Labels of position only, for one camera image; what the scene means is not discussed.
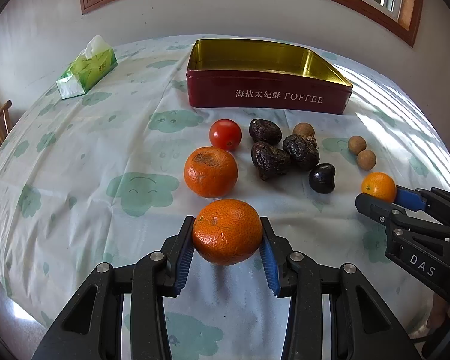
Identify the small orange kumquat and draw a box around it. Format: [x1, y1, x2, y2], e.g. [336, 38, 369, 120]
[361, 172, 397, 203]

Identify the brown longan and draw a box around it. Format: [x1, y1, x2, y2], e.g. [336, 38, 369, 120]
[348, 136, 368, 156]
[357, 150, 377, 171]
[292, 123, 315, 137]

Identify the dark purple plum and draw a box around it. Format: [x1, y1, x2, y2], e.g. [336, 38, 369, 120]
[309, 163, 337, 194]

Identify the wrinkled dark fruit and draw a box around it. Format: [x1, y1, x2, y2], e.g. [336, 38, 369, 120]
[251, 141, 292, 181]
[249, 119, 282, 146]
[282, 134, 320, 172]

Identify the wrinkled dark fruit back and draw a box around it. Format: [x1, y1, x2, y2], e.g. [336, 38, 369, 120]
[249, 119, 282, 146]

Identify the large front mandarin orange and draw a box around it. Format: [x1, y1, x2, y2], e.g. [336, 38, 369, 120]
[193, 199, 263, 266]

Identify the red cherry tomato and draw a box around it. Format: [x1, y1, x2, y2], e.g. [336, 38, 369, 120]
[209, 119, 242, 151]

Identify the blemished mandarin orange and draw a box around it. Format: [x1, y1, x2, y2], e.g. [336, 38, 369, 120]
[184, 146, 238, 198]

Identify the person right hand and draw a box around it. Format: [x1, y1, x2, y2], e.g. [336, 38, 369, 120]
[427, 293, 450, 330]

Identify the cloud pattern tablecloth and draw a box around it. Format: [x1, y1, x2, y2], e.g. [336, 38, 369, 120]
[0, 36, 450, 359]

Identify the red toffee tin box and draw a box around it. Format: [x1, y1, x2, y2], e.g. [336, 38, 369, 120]
[187, 38, 353, 115]

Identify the green tissue pack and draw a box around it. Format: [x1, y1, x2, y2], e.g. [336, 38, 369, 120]
[56, 35, 118, 100]

